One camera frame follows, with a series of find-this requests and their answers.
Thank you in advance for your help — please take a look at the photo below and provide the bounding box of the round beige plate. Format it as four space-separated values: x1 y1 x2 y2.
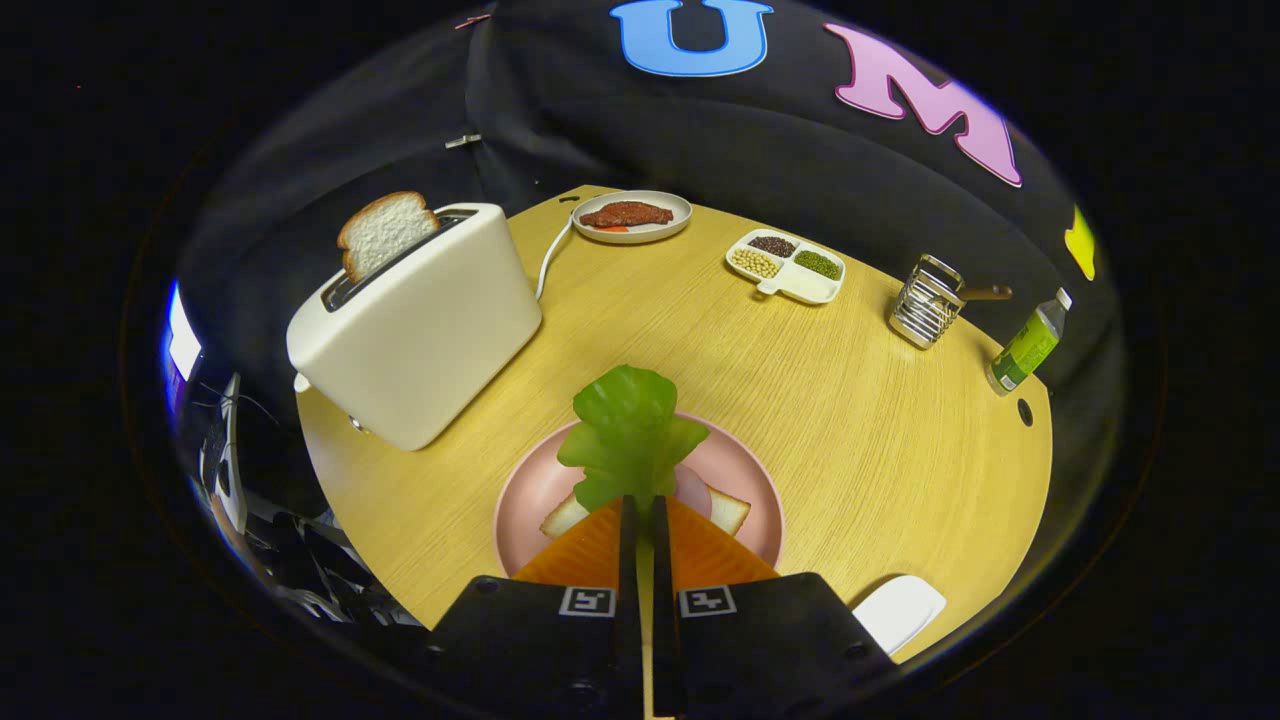
571 190 693 245

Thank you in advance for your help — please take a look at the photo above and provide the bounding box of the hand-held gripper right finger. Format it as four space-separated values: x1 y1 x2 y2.
652 495 896 720

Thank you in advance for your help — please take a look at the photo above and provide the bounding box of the metal wire basket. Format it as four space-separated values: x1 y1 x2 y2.
888 254 966 350

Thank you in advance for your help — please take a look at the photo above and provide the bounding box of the dark cluttered equipment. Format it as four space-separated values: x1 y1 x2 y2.
185 370 431 631

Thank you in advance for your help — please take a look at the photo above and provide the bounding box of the green label bottle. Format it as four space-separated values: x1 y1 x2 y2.
986 288 1073 397

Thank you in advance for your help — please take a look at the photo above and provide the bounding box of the pink round plate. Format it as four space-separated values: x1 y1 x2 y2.
494 412 786 581

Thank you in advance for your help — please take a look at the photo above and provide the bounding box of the bread slice on pink plate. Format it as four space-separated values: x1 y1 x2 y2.
540 485 752 539

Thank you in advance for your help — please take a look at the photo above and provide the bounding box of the pink ham slice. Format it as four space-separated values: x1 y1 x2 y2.
672 462 713 519

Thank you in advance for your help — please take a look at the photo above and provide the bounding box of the white toaster cable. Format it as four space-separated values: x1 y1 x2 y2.
534 216 576 301

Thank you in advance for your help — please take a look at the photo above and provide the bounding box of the white divided dish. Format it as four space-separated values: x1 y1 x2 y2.
725 228 847 305

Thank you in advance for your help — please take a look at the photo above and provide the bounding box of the toast bread slice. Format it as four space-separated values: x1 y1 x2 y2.
337 191 440 284

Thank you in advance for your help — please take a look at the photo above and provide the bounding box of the bright white screen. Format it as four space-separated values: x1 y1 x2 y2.
162 280 203 386

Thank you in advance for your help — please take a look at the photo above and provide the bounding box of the green lettuce leaf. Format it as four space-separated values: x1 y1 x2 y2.
557 364 711 513

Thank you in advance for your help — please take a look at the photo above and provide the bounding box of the white toaster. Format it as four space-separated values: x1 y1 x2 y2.
286 202 543 452

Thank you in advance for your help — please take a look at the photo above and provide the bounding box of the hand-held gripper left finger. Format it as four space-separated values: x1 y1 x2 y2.
428 495 642 720

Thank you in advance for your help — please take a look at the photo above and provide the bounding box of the black backdrop cloth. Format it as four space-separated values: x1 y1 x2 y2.
175 0 1121 441

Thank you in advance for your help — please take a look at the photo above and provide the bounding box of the red meat slice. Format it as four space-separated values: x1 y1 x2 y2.
579 201 675 229

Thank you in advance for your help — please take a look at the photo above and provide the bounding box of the small white flat plate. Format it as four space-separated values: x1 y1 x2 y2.
852 574 947 657

